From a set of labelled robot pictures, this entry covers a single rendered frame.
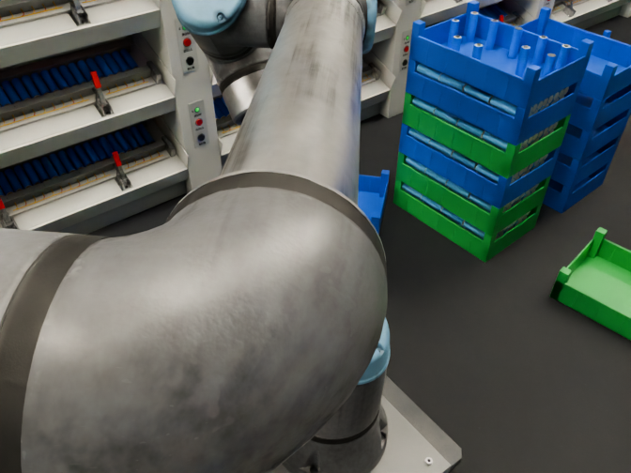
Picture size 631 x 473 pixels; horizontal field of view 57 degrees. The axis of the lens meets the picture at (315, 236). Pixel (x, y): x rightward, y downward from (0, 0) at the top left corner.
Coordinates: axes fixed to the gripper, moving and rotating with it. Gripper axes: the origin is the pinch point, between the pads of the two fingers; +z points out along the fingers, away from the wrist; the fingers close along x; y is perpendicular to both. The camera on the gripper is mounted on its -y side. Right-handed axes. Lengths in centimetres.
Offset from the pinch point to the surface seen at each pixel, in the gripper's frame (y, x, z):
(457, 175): -12, 59, -3
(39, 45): -42, -7, -56
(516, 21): -29, 160, -48
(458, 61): 3, 53, -23
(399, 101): -47, 100, -33
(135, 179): -66, 14, -33
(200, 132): -55, 29, -38
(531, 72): 16, 51, -14
